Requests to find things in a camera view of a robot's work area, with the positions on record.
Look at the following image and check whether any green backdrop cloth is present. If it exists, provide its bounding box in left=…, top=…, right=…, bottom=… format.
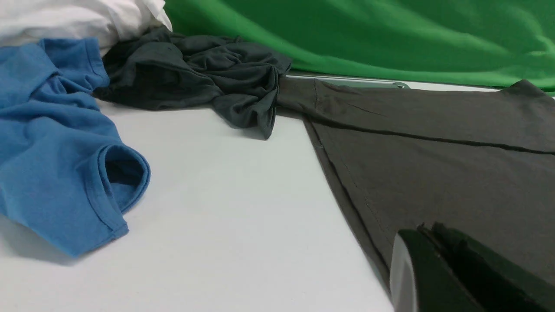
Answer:
left=164, top=0, right=555, bottom=94

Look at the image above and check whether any blue t-shirt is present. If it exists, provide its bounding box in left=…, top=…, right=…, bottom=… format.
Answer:
left=0, top=37, right=150, bottom=257

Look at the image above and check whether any dark teal crumpled shirt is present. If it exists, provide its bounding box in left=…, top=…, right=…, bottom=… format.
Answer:
left=95, top=26, right=292, bottom=139

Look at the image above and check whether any gray long-sleeved shirt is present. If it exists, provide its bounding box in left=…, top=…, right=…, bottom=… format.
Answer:
left=276, top=77, right=555, bottom=284

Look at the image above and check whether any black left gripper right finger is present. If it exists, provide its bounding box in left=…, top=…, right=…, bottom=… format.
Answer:
left=418, top=223, right=555, bottom=312

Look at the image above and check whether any metal table cable hatch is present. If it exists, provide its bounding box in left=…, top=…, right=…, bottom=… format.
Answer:
left=286, top=75, right=410, bottom=89

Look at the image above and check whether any white crumpled garment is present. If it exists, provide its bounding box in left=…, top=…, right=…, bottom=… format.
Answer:
left=0, top=0, right=172, bottom=55

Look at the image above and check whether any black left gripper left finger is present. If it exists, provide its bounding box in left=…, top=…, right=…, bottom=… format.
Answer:
left=390, top=230, right=484, bottom=312

